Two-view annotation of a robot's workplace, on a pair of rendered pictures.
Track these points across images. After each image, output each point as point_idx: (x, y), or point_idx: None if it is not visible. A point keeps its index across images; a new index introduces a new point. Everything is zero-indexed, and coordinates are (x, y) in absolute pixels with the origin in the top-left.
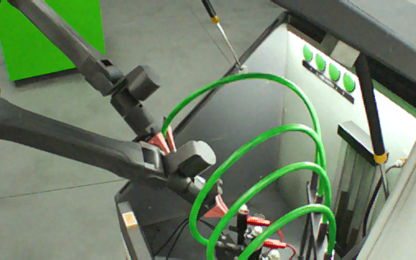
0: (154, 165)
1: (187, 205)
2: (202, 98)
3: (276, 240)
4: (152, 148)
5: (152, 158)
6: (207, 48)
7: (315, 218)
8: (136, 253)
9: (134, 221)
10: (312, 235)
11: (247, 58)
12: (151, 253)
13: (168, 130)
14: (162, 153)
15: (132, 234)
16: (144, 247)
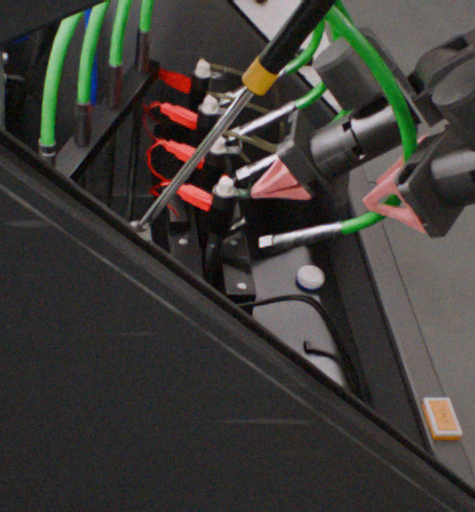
0: (440, 49)
1: (343, 181)
2: (254, 339)
3: (181, 149)
4: (445, 61)
5: (444, 54)
6: None
7: (94, 134)
8: (423, 341)
9: (430, 402)
10: (117, 122)
11: (111, 212)
12: (390, 332)
13: (392, 173)
14: (417, 96)
15: (432, 385)
16: (405, 349)
